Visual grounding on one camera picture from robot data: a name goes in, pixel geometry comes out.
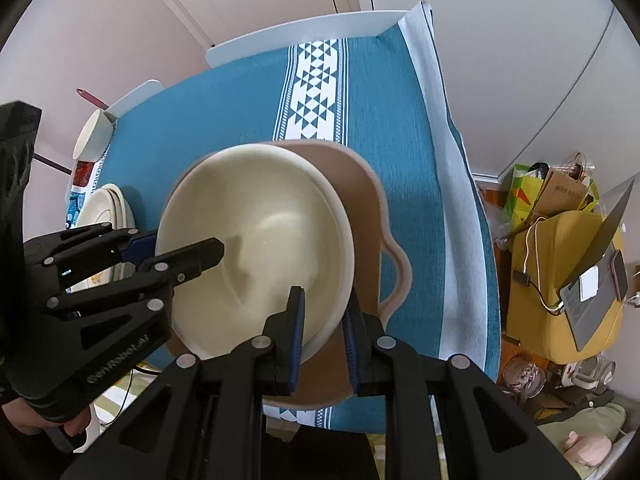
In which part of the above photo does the white duck pattern plate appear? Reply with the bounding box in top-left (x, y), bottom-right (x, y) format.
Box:
top-left (70, 183), bottom-right (136, 292)

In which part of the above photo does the pink square handled dish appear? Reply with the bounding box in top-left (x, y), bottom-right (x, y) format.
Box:
top-left (172, 141), bottom-right (412, 411)

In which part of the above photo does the white ceramic bowl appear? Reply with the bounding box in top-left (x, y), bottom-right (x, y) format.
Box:
top-left (73, 110), bottom-right (115, 162)

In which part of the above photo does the cream yellow bowl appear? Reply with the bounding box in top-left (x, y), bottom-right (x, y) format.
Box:
top-left (156, 144), bottom-right (355, 361)

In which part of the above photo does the left hand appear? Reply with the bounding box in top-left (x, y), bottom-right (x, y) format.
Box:
top-left (2, 398), bottom-right (94, 438)

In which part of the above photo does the black clothes rack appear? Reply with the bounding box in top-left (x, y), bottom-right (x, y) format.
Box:
top-left (34, 153), bottom-right (73, 176)

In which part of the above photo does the yellow chair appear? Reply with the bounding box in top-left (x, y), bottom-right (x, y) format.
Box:
top-left (506, 210), bottom-right (624, 364)

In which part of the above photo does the grey laptop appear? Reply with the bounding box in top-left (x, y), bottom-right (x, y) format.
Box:
top-left (559, 182), bottom-right (634, 351)

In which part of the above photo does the teal patterned tablecloth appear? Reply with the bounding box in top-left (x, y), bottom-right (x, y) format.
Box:
top-left (67, 2), bottom-right (500, 377)

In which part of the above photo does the white wardrobe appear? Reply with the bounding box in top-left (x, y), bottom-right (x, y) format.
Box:
top-left (370, 0), bottom-right (639, 190)

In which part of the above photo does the pink handled mop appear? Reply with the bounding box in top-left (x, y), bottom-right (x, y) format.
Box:
top-left (76, 88), bottom-right (108, 110)

